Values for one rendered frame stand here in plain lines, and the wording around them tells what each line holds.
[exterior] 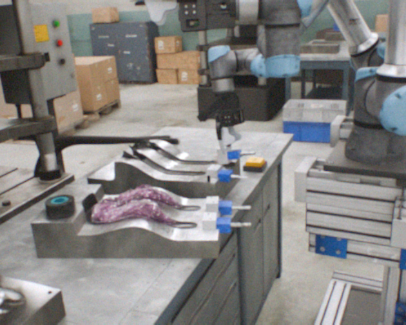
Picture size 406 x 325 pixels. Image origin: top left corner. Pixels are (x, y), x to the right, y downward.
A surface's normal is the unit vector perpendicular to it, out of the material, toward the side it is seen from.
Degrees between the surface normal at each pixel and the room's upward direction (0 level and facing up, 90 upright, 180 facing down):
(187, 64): 88
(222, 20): 82
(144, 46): 90
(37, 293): 0
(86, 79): 90
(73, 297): 0
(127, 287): 0
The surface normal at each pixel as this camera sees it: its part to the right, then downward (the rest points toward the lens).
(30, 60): 0.52, 0.26
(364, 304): -0.05, -0.94
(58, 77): 0.93, 0.08
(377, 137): -0.32, 0.04
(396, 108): 0.01, 0.46
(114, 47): -0.39, 0.33
